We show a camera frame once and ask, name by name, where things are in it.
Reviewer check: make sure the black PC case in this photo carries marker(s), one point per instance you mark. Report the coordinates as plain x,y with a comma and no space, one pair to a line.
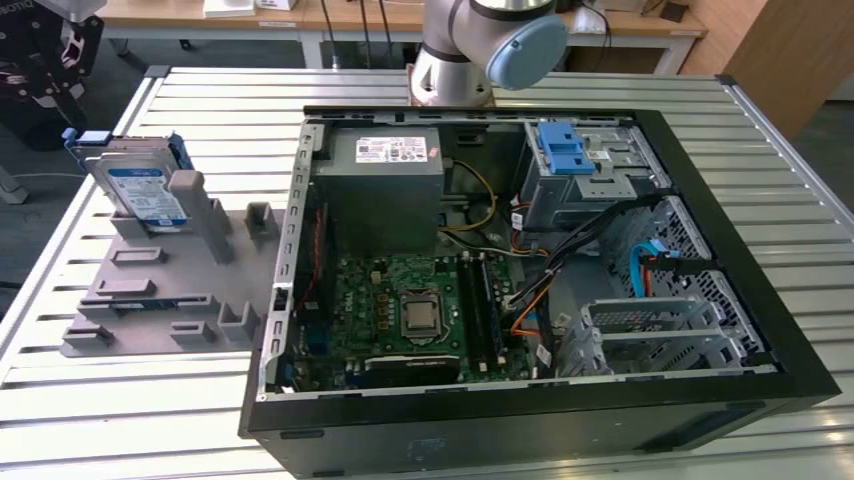
534,430

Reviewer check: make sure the small white box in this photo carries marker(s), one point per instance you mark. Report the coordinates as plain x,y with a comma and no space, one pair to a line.
275,4

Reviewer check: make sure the black graphics card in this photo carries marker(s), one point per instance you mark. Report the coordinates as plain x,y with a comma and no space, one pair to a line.
414,370

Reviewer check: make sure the grey parts rack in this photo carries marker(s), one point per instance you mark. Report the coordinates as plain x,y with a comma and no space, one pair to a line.
174,280

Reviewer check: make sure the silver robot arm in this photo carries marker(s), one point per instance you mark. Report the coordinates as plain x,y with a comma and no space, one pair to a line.
447,75

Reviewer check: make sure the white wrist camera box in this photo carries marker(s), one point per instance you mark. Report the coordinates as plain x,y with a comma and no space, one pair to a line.
77,6

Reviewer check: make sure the white metal stand foot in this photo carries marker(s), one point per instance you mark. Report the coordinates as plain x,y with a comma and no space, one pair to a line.
10,192

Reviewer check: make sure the hard disk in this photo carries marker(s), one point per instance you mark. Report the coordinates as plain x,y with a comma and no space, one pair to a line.
141,195

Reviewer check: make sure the grey power supply unit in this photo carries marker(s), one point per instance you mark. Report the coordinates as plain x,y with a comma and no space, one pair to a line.
381,210

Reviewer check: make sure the blue plastic drive latch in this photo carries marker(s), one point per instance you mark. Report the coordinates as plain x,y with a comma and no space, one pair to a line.
561,150

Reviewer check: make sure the silver CPU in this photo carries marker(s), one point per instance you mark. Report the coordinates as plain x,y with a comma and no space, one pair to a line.
421,317

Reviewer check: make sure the light wooden cabinet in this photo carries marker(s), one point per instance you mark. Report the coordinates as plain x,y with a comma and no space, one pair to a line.
794,60

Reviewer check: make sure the black RAM slot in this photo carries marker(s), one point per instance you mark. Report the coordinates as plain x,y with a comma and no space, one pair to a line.
496,310
478,310
488,310
470,310

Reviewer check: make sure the green motherboard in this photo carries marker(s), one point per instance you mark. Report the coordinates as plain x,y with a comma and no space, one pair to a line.
361,300

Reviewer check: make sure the wooden desk white frame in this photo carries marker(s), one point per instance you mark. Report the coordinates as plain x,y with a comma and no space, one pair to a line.
661,26
201,22

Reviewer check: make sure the silver disk bay cage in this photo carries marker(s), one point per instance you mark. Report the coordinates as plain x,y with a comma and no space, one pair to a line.
641,337

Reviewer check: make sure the silver optical drive cage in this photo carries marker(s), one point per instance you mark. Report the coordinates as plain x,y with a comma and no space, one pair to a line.
601,190

